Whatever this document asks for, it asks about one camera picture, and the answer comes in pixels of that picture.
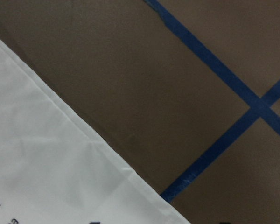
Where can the white long-sleeve printed shirt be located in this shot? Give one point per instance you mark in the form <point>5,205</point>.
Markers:
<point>55,169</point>

